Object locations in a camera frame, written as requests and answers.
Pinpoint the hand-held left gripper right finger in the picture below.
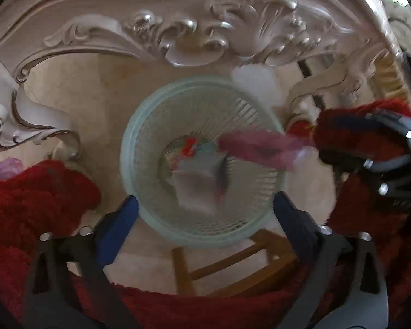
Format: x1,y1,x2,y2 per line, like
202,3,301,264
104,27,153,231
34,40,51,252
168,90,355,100
273,192,389,329

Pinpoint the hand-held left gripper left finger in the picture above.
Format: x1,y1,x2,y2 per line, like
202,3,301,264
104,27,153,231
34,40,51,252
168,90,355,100
22,195,141,329

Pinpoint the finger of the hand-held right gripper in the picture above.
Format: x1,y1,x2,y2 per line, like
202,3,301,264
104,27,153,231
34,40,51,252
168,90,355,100
315,108,411,151
318,146,411,193

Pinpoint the pink plastic wrapper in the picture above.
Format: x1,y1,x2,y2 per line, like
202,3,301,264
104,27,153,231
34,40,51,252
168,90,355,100
218,128,317,172

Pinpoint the light green mesh wastebasket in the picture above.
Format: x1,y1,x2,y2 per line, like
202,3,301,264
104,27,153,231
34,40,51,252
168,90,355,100
120,76,288,249

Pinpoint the wooden stool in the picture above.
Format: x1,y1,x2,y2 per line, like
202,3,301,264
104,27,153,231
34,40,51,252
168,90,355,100
170,229,297,297

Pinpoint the white red snack packet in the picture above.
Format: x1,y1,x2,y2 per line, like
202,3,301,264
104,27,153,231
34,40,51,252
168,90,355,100
173,171,227,215

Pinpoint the small red wrapper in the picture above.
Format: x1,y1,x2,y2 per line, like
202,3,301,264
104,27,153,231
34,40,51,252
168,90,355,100
182,136,198,157

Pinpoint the purple cloth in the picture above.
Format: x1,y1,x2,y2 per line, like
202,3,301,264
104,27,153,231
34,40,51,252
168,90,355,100
0,157,24,184

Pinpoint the ornate cream carved table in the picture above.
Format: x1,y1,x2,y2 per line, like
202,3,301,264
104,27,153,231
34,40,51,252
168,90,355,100
0,0,411,161

